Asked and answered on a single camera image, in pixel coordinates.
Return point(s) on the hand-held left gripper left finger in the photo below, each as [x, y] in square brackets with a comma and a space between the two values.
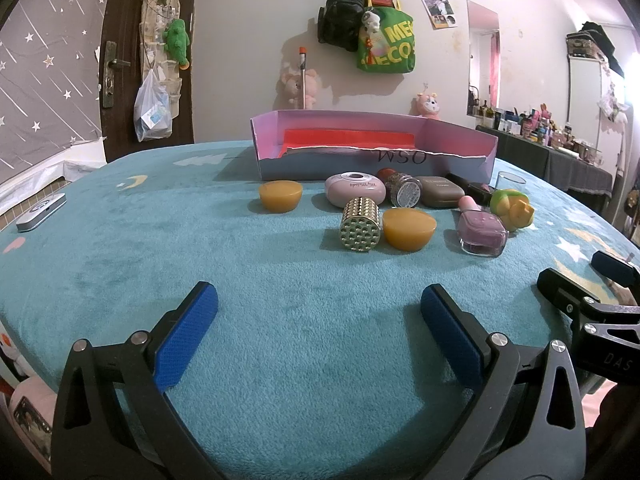
[185, 340]

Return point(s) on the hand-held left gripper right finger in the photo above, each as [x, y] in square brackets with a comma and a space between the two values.
[450, 340]

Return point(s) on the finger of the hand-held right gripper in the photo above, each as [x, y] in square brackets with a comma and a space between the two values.
[612, 266]
[560, 290]

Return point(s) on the yellow green duck toy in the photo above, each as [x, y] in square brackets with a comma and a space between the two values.
[515, 210]

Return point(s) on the pink nail polish bottle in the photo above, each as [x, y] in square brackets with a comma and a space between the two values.
[482, 230]

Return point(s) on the amber soap piece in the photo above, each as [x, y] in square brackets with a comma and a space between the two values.
[280, 197]
[407, 232]

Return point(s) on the clear glass cup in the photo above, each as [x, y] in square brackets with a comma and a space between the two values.
[511, 182]

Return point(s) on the black nail polish bottle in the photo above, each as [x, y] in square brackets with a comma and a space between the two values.
[475, 190]

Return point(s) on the gold studded cylinder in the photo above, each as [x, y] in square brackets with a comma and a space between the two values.
[359, 230]

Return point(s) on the grey-brown compact case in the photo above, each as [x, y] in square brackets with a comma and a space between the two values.
[440, 191]

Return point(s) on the glitter jar red lid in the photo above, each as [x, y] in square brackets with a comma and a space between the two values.
[405, 191]

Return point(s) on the pink round case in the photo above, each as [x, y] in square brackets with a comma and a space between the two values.
[350, 194]

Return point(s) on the purple cardboard box red lining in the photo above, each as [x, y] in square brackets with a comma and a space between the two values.
[320, 167]

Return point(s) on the teal star print blanket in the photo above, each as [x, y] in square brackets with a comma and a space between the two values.
[200, 240]

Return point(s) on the table with dark cloth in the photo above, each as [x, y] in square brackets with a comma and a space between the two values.
[560, 167]

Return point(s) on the row of cosmetic bottles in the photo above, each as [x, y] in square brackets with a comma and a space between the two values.
[540, 127]

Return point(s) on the white hanging plush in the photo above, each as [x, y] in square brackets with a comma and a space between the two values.
[614, 105]

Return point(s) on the white cabinet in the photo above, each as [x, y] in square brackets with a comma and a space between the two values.
[585, 90]

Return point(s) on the white silver flat device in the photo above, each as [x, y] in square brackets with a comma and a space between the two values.
[40, 211]

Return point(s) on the white plastic sheet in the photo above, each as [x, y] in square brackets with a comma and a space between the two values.
[50, 170]

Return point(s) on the dark brown door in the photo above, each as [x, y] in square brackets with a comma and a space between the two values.
[120, 125]

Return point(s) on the pink plush white face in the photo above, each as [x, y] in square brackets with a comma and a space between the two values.
[428, 105]

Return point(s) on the clear plastic bag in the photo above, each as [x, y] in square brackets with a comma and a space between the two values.
[151, 110]

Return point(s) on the white pole orange tip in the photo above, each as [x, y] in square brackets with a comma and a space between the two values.
[302, 75]

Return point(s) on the green tote bag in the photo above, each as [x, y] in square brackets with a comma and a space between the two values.
[395, 50]

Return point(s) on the grey star pattern curtain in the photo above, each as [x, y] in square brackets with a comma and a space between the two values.
[40, 85]

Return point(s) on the green plush toy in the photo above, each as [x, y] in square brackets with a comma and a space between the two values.
[176, 40]

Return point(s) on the clear hanging pocket organizer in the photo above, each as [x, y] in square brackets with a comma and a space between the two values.
[152, 25]

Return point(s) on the black backpack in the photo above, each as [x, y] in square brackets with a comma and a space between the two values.
[340, 20]

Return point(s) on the wall mirror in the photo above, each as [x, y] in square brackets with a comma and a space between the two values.
[482, 60]

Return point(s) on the wall photo poster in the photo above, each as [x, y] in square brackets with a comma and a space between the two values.
[439, 7]

